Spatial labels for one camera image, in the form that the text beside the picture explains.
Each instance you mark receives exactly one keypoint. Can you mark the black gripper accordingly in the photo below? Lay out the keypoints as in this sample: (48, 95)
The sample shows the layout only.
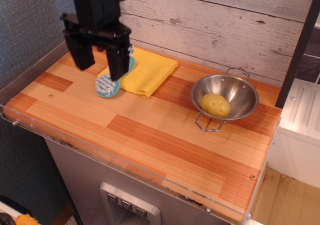
(96, 22)

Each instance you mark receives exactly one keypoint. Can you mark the blue scrubber brush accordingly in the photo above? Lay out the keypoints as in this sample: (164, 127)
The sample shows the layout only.
(106, 87)

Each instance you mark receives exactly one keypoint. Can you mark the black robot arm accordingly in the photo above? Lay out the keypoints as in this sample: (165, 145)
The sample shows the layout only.
(97, 23)

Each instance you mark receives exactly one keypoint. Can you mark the yellow cloth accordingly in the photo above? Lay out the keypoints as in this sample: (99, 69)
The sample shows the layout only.
(147, 71)

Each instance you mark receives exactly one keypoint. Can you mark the yellow toy potato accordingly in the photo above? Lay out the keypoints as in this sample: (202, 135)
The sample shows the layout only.
(215, 104)

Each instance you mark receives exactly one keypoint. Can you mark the small steel colander bowl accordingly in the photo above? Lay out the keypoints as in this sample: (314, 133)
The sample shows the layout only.
(238, 92)

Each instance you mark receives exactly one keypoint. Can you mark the toy fridge dispenser panel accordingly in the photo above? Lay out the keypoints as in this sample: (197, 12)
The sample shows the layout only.
(123, 208)

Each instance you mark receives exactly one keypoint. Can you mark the orange spiky toy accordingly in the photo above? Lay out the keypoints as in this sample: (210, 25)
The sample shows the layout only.
(26, 219)

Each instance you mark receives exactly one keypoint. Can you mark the white toy appliance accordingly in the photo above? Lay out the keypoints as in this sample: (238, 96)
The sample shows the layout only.
(295, 150)

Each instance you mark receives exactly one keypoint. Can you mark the clear acrylic guard rail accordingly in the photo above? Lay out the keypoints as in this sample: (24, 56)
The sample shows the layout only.
(156, 140)

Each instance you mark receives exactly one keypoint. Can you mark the dark vertical post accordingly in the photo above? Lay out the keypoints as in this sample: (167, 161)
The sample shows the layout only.
(301, 46)

